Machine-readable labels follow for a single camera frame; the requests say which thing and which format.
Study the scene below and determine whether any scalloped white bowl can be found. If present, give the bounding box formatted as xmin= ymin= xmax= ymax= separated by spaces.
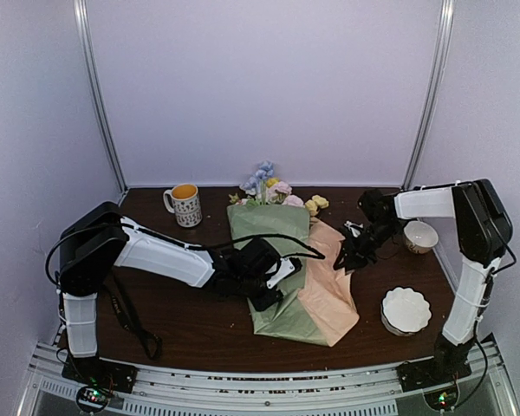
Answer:
xmin=380 ymin=287 xmax=432 ymax=336

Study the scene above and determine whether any aluminium frame post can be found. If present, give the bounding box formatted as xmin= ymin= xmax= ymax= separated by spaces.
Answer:
xmin=401 ymin=0 xmax=456 ymax=190
xmin=73 ymin=0 xmax=129 ymax=196

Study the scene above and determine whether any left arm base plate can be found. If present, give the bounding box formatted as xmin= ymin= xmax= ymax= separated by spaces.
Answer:
xmin=62 ymin=357 xmax=138 ymax=393

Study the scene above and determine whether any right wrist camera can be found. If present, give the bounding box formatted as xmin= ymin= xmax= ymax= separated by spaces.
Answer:
xmin=343 ymin=220 xmax=364 ymax=237

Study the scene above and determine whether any peach flower stem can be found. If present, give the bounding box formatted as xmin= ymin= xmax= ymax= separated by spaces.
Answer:
xmin=229 ymin=193 xmax=250 ymax=205

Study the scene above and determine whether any patterned mug yellow inside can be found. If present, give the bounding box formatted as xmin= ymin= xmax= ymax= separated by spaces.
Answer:
xmin=162 ymin=184 xmax=203 ymax=228

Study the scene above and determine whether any blue flower stem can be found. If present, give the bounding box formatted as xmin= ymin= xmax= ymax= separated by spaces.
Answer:
xmin=239 ymin=160 xmax=274 ymax=204

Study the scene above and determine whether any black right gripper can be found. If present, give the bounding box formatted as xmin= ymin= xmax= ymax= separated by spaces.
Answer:
xmin=335 ymin=220 xmax=400 ymax=270

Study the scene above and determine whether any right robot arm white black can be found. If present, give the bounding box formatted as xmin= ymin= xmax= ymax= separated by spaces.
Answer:
xmin=334 ymin=179 xmax=513 ymax=383

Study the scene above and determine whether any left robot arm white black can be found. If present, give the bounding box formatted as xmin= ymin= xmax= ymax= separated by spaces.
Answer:
xmin=44 ymin=201 xmax=325 ymax=385

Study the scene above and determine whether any small white bowl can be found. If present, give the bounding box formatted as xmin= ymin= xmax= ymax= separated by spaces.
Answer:
xmin=403 ymin=221 xmax=439 ymax=255

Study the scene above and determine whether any wrapping paper sheet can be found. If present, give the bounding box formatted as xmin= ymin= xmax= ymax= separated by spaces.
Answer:
xmin=227 ymin=205 xmax=360 ymax=347

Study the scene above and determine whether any black camera strap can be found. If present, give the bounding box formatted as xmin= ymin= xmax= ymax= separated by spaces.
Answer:
xmin=103 ymin=281 xmax=163 ymax=361

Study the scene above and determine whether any left aluminium frame post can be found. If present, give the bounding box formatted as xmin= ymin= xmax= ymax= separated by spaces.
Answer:
xmin=73 ymin=0 xmax=129 ymax=196

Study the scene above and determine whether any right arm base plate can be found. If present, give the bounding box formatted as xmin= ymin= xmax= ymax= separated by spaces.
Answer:
xmin=396 ymin=359 xmax=471 ymax=393

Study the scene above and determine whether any pink rose flower stem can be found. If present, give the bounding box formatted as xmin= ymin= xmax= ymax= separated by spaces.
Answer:
xmin=265 ymin=178 xmax=304 ymax=207

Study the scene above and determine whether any pale yellow flower stem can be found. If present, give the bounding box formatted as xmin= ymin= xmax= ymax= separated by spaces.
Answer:
xmin=304 ymin=195 xmax=329 ymax=217

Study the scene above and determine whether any right aluminium frame post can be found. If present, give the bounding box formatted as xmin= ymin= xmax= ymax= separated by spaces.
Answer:
xmin=401 ymin=0 xmax=456 ymax=190

